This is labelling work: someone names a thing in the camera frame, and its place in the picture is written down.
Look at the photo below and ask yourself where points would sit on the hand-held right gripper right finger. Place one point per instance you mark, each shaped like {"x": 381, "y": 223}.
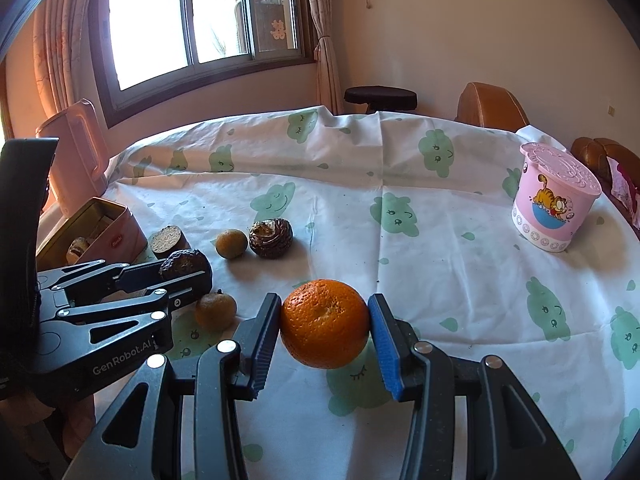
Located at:
{"x": 385, "y": 350}

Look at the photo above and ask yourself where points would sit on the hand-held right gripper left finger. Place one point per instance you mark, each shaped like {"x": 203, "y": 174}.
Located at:
{"x": 260, "y": 345}

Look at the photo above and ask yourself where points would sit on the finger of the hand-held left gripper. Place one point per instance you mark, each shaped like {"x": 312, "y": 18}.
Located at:
{"x": 190, "y": 292}
{"x": 135, "y": 271}

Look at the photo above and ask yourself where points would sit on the wrinkled dark passion fruit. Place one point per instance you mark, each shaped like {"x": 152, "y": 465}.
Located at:
{"x": 270, "y": 238}
{"x": 182, "y": 262}

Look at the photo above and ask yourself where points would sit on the small yellowish round fruit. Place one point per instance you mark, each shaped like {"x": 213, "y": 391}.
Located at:
{"x": 231, "y": 243}
{"x": 215, "y": 311}

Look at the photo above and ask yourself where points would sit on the pink metal tin box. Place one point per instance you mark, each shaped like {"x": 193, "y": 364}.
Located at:
{"x": 120, "y": 235}

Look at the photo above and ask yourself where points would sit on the orange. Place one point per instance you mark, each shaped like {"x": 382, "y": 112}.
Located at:
{"x": 324, "y": 322}

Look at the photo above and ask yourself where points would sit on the white tablecloth green cloud print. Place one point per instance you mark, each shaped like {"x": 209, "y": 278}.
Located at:
{"x": 400, "y": 270}

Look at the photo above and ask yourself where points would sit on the pink electric kettle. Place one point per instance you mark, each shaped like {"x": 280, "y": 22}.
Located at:
{"x": 75, "y": 160}

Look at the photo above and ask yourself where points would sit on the wide pink curtain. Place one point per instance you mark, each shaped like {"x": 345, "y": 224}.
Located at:
{"x": 55, "y": 60}

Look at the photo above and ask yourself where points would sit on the pink cartoon cup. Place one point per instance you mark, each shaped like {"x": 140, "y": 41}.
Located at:
{"x": 555, "y": 195}

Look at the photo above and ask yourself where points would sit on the dark framed window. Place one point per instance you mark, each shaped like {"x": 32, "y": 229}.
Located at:
{"x": 150, "y": 20}

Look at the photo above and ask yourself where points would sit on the dark round stool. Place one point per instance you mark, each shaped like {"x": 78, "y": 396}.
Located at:
{"x": 380, "y": 96}

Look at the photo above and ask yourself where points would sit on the brown leather chair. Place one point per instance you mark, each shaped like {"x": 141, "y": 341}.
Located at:
{"x": 490, "y": 107}

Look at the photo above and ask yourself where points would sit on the narrow pink curtain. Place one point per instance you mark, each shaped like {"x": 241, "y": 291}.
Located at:
{"x": 325, "y": 60}

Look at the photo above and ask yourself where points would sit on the brown leather sofa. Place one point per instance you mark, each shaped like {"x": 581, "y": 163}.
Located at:
{"x": 595, "y": 150}

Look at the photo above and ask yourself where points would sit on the floral pink cushion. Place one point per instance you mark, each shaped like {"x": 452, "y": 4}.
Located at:
{"x": 625, "y": 180}

